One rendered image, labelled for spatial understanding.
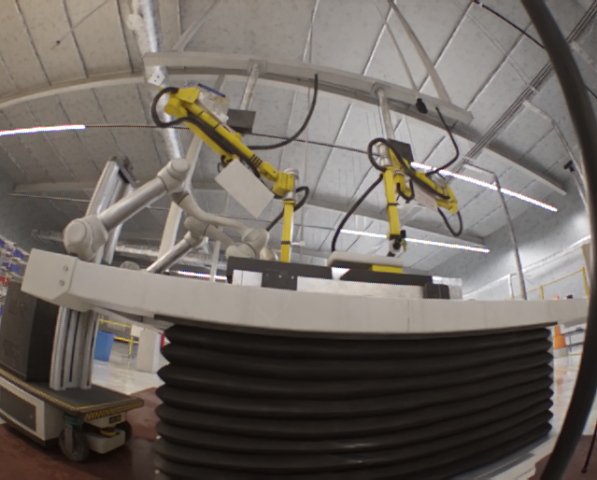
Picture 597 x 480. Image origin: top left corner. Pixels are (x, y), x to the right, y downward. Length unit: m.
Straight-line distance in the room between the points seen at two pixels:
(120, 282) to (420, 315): 0.55
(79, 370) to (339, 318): 1.70
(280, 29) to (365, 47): 2.95
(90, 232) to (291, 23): 9.67
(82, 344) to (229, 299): 1.55
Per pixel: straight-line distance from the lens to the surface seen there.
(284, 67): 3.00
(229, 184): 1.62
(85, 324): 1.93
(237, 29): 10.82
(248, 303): 0.47
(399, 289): 1.06
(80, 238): 1.31
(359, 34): 10.35
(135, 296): 0.50
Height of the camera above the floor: 0.72
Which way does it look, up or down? 24 degrees up
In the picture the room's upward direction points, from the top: 3 degrees clockwise
